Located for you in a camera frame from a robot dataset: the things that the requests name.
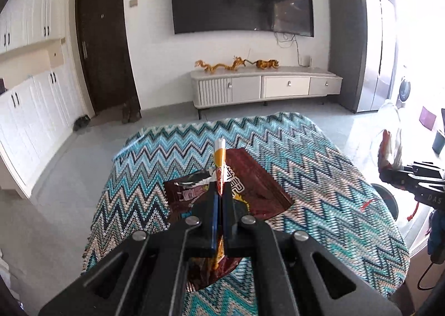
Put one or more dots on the white washing machine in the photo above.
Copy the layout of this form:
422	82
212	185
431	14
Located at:
404	88

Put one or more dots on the small red scrap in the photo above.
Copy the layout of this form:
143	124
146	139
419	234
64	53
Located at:
367	204

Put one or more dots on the brown boots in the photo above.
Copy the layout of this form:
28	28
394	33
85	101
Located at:
130	112

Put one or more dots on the grey refrigerator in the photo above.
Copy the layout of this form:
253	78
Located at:
361	48

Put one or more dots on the golden dragon figurine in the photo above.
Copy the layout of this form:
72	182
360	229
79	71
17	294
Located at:
222	66

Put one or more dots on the white high wall cabinets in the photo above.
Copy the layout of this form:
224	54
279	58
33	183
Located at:
24	17

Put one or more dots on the white router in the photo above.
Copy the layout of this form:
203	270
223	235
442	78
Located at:
306	61

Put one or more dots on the orange white stick wrapper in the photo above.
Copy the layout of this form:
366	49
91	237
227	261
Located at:
219	159

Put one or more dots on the dark brown door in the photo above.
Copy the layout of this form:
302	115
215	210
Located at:
104	52

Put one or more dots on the person's right hand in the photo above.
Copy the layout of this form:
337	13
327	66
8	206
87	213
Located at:
437	239

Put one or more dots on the golden tiger figurine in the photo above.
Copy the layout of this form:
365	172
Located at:
267	64

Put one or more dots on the wall switch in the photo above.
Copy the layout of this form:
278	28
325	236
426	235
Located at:
133	2

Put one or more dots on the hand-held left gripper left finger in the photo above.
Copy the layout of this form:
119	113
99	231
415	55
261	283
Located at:
215	222

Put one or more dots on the brown foil snack bag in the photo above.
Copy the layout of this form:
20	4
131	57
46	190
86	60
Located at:
257	191

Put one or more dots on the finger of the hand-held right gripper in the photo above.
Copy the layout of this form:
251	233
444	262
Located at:
396	178

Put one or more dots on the purple box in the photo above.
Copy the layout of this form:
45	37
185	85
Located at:
427	117

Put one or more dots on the clear plastic wrapper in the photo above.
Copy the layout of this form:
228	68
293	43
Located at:
387	145

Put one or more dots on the zigzag patterned tablecloth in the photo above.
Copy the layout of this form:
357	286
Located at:
313	163

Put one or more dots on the dark green bin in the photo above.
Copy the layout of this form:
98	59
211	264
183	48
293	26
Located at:
438	142

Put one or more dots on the white television cabinet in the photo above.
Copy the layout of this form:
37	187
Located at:
278	86

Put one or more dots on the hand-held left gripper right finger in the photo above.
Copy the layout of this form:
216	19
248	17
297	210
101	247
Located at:
229	229

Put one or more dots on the black shoes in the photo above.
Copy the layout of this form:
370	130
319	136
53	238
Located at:
81	123

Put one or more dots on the white low wall cabinets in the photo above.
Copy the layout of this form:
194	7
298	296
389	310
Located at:
34	121

